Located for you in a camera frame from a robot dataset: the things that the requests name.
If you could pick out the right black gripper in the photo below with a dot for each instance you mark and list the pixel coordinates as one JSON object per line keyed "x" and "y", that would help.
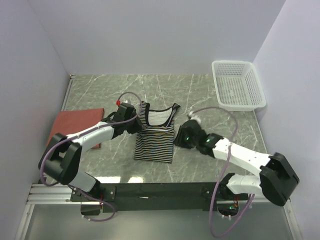
{"x": 179, "y": 139}

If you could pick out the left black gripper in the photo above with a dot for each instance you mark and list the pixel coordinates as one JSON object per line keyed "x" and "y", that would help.
{"x": 138, "y": 127}

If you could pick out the striped multicolour tank top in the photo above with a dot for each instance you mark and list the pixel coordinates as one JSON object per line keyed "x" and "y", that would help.
{"x": 156, "y": 141}

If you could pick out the rust red tank top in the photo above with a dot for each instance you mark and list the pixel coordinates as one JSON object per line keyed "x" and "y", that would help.
{"x": 73, "y": 121}

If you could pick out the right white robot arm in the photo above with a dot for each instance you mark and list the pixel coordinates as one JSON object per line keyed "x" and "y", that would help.
{"x": 270, "y": 176}

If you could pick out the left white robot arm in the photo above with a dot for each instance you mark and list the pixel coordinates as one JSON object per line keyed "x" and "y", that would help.
{"x": 61, "y": 159}

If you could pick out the white plastic laundry basket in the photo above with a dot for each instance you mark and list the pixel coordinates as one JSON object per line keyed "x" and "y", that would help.
{"x": 237, "y": 85}

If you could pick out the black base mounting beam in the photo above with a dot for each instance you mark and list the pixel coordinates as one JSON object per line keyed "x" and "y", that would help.
{"x": 156, "y": 196}

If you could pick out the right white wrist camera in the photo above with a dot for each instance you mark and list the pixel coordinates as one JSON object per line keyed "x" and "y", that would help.
{"x": 192, "y": 116}

